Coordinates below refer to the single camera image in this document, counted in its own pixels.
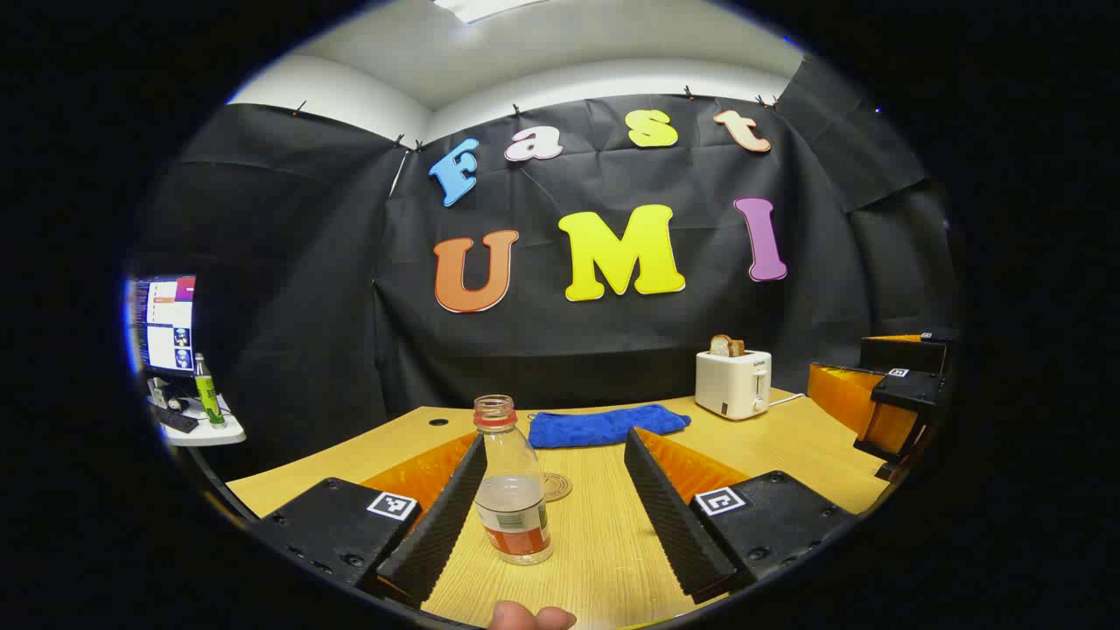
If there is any clear plastic water bottle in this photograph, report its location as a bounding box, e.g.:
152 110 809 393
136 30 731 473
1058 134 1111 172
473 395 554 565

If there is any blue towel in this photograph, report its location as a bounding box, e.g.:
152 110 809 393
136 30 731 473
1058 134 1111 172
528 404 692 450

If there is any green drink bottle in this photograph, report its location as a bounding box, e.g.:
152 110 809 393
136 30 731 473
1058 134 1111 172
193 353 227 429

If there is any computer monitor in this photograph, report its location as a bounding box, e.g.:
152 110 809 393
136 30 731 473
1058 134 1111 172
131 276 198 379

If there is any white side table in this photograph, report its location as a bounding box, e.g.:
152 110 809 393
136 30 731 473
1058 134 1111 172
149 394 259 522

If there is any black backdrop cloth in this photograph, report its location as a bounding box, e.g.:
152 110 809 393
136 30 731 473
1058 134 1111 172
131 57 963 478

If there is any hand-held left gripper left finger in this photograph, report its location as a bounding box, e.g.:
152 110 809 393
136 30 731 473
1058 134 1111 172
254 430 488 609

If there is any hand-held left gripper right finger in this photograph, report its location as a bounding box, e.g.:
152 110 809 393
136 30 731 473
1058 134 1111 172
623 426 858 606

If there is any white toaster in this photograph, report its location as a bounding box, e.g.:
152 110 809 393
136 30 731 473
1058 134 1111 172
696 348 773 421

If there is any black keyboard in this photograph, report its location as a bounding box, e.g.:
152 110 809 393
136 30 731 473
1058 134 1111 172
150 404 200 434

